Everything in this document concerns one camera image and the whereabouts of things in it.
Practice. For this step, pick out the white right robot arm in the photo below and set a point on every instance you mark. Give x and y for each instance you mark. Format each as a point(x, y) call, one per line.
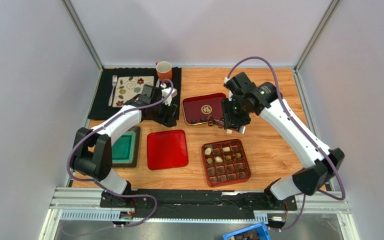
point(319, 161)

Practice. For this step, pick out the orange mug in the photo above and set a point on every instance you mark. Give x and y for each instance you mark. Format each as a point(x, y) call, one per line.
point(164, 70)

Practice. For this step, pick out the red tin lid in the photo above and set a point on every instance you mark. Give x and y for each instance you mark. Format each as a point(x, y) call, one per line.
point(166, 150)

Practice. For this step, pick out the metal serving tongs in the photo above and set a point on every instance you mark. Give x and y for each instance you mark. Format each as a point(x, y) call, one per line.
point(222, 125)

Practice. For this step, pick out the red chocolate box with tray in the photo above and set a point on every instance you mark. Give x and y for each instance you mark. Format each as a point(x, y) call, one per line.
point(228, 172)

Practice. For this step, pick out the red chocolate serving tray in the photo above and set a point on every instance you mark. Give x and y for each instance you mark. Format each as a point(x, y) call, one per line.
point(202, 106)

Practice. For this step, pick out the turquoise glazed dark plate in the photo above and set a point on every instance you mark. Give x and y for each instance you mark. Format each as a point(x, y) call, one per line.
point(125, 150)

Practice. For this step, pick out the silver fork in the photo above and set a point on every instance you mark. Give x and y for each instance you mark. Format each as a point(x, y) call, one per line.
point(113, 87)

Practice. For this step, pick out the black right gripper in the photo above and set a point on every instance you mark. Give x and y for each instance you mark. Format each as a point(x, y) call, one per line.
point(232, 120)

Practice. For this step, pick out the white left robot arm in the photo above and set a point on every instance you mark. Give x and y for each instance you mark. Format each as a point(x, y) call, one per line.
point(92, 153)

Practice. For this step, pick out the blue plastic bin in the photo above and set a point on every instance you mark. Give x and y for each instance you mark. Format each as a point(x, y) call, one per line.
point(257, 231)

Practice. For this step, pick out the floral square plate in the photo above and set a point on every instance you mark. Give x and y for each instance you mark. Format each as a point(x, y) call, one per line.
point(128, 87)

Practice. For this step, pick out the white round chocolate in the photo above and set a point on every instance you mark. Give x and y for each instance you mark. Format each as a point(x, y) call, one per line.
point(208, 151)
point(218, 159)

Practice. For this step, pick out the black cloth placemat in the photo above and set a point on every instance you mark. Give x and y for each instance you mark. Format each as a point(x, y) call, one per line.
point(100, 109)

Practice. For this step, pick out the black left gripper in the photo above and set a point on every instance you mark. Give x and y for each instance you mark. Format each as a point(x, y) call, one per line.
point(169, 120)

